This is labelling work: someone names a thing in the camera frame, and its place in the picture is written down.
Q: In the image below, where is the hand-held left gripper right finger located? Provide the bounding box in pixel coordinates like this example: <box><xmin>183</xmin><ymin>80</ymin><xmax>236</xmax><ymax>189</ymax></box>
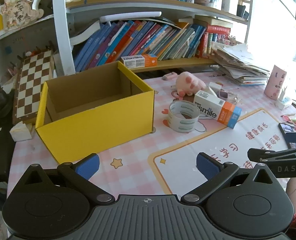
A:
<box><xmin>180</xmin><ymin>152</ymin><xmax>279</xmax><ymax>204</ymax></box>

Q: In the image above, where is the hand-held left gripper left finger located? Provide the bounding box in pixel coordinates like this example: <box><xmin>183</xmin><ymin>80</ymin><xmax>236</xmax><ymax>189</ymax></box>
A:
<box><xmin>21</xmin><ymin>153</ymin><xmax>116</xmax><ymax>205</ymax></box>

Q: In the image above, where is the yellow cardboard box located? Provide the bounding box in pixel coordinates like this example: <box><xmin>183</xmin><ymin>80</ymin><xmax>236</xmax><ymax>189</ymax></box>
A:
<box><xmin>35</xmin><ymin>60</ymin><xmax>154</xmax><ymax>164</ymax></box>

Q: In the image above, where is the white orange toothpaste box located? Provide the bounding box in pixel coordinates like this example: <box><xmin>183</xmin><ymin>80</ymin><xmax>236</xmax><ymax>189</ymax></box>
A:
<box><xmin>120</xmin><ymin>54</ymin><xmax>158</xmax><ymax>69</ymax></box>
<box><xmin>193</xmin><ymin>90</ymin><xmax>242</xmax><ymax>130</ymax></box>

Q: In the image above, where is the white paper tissue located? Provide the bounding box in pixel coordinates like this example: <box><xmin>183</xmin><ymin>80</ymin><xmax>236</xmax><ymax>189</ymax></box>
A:
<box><xmin>9</xmin><ymin>121</ymin><xmax>34</xmax><ymax>142</ymax></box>

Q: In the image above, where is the black smartphone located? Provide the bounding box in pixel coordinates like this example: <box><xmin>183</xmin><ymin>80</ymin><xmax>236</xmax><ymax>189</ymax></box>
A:
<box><xmin>278</xmin><ymin>122</ymin><xmax>296</xmax><ymax>148</ymax></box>

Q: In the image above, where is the pink checked desk mat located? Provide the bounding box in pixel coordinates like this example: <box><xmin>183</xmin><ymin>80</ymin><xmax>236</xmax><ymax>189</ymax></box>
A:
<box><xmin>7</xmin><ymin>71</ymin><xmax>296</xmax><ymax>205</ymax></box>

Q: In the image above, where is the clear tape roll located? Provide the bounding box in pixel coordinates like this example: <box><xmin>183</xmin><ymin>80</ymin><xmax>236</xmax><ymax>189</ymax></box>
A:
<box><xmin>168</xmin><ymin>101</ymin><xmax>200</xmax><ymax>133</ymax></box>

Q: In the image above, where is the pink patterned cup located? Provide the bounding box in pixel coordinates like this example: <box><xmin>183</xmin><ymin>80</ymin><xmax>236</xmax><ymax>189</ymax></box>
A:
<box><xmin>264</xmin><ymin>64</ymin><xmax>287</xmax><ymax>100</ymax></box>

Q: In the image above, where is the pink plush toy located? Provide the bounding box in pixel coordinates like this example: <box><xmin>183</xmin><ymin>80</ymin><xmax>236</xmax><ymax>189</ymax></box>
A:
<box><xmin>175</xmin><ymin>71</ymin><xmax>207</xmax><ymax>98</ymax></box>

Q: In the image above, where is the pile of papers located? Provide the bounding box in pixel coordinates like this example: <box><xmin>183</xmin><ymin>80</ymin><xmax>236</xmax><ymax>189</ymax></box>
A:
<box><xmin>210</xmin><ymin>42</ymin><xmax>272</xmax><ymax>87</ymax></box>

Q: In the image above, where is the brown white chessboard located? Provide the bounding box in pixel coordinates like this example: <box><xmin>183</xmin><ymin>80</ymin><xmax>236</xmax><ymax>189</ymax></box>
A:
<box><xmin>12</xmin><ymin>50</ymin><xmax>54</xmax><ymax>125</ymax></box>

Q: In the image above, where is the row of books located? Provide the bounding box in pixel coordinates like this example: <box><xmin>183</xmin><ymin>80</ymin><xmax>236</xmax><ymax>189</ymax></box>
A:
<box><xmin>74</xmin><ymin>17</ymin><xmax>232</xmax><ymax>72</ymax></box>

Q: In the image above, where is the white wooden bookshelf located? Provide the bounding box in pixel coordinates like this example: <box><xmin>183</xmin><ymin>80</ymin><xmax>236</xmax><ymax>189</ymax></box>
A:
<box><xmin>0</xmin><ymin>0</ymin><xmax>257</xmax><ymax>77</ymax></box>

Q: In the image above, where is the white pen holder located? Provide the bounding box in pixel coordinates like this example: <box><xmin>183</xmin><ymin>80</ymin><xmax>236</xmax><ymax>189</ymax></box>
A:
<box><xmin>221</xmin><ymin>0</ymin><xmax>239</xmax><ymax>14</ymax></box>

